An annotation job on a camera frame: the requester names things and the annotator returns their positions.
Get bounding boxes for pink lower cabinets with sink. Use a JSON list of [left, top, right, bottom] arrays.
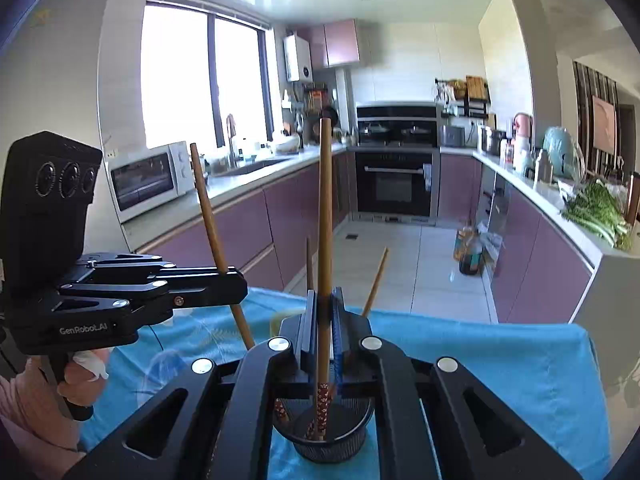
[[135, 152, 351, 291]]

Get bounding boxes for white microwave oven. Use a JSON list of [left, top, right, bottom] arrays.
[[109, 142, 195, 223]]

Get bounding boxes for bunch of green vegetables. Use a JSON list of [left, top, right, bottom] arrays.
[[560, 180, 633, 251]]

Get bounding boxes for pink lower cabinets long row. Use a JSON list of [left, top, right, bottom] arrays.
[[440, 154, 596, 325]]

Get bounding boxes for wooden chopstick red floral end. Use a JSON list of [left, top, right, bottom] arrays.
[[312, 118, 335, 442], [361, 246, 390, 320], [189, 142, 292, 423]]

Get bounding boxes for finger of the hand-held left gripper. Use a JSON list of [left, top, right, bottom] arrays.
[[75, 254, 223, 282], [60, 269, 249, 327]]

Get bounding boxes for white wall water heater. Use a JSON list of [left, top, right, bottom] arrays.
[[283, 34, 315, 83]]

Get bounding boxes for large kitchen window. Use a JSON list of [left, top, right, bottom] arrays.
[[141, 2, 275, 150]]

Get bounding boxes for stainless steel pot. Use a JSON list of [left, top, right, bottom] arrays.
[[479, 126, 508, 157]]

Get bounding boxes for black cooktop hood unit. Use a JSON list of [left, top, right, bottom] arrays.
[[356, 102, 441, 150]]

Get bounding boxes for cooking oil bottle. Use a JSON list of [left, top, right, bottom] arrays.
[[457, 227, 483, 276]]

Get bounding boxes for light green kitchen appliance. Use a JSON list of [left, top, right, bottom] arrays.
[[542, 126, 583, 181]]

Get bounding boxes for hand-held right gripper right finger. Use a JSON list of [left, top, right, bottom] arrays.
[[330, 287, 583, 480]]

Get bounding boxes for steel kitchen faucet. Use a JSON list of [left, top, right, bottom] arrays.
[[225, 114, 240, 168]]

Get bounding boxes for person's left hand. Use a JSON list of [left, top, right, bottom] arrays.
[[57, 347, 112, 409]]

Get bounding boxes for blue leaf print tablecloth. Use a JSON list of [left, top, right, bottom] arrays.
[[80, 287, 613, 480]]

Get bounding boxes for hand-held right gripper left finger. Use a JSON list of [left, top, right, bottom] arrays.
[[65, 289, 321, 480]]

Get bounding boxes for black built-in oven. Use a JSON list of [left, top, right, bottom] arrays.
[[354, 150, 435, 218]]

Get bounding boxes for framed wall picture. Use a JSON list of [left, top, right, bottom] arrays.
[[592, 95, 618, 156]]

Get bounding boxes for black wall storage rack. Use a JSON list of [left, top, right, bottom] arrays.
[[434, 76, 493, 120]]

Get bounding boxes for black mesh holder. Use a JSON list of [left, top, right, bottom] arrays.
[[272, 395, 376, 463]]

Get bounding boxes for pink thermos jug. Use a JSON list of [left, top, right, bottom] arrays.
[[512, 112, 533, 151]]

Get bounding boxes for pink upper cabinet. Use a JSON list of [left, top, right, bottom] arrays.
[[309, 19, 361, 70]]

